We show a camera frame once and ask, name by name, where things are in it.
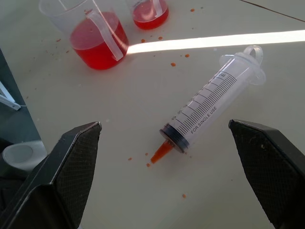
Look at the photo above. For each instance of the small beaker with red liquid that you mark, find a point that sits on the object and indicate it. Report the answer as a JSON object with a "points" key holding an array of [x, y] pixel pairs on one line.
{"points": [[150, 14]]}

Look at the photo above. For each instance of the large beaker with red liquid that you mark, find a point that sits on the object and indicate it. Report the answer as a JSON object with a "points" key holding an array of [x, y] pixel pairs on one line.
{"points": [[95, 38]]}

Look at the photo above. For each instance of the clear plastic syringe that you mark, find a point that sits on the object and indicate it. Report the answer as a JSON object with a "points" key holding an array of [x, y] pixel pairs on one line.
{"points": [[207, 105]]}

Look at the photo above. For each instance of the white metal frame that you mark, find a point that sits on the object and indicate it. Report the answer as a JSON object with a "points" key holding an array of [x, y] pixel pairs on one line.
{"points": [[7, 95]]}

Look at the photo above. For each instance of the grey round robot part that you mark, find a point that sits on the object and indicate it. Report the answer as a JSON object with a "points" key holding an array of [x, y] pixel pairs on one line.
{"points": [[19, 157]]}

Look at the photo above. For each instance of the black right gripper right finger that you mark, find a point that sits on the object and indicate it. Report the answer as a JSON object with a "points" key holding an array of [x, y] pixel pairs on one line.
{"points": [[274, 171]]}

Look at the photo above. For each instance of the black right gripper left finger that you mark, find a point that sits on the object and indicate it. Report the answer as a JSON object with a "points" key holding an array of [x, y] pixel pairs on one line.
{"points": [[57, 181]]}

